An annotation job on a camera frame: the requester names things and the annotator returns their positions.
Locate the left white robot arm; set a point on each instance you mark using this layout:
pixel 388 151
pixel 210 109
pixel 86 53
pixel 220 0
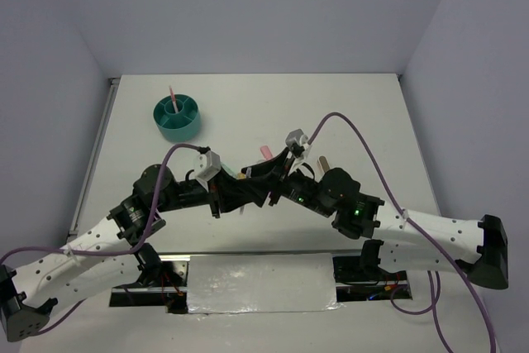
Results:
pixel 115 251

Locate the silver white pen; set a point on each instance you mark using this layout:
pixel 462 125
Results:
pixel 247 175

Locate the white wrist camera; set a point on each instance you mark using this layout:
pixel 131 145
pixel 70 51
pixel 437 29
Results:
pixel 299 148
pixel 205 167

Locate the brown-top white eraser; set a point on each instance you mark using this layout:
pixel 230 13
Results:
pixel 323 164

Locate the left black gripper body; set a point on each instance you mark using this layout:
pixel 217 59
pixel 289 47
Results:
pixel 191 193

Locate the teal round divided organizer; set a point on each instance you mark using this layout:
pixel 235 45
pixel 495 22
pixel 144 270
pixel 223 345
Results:
pixel 180 126

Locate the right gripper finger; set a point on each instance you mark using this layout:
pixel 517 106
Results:
pixel 257 190
pixel 270 170

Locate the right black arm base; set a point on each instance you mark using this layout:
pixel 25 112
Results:
pixel 355 285

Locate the pink pen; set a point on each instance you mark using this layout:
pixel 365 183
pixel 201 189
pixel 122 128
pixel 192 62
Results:
pixel 173 100

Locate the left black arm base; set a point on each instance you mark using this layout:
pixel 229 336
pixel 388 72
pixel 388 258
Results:
pixel 169 291

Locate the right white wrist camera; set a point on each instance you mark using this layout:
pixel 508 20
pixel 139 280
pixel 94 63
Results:
pixel 299 148

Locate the silver foil sheet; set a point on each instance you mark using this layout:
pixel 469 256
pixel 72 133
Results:
pixel 234 284

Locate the green highlighter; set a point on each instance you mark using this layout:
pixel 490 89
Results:
pixel 231 172

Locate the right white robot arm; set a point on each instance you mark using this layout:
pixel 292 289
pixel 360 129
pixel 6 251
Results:
pixel 395 239

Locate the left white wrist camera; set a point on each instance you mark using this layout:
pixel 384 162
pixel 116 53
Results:
pixel 205 167

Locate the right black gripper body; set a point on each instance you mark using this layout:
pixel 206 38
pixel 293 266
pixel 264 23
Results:
pixel 300 189

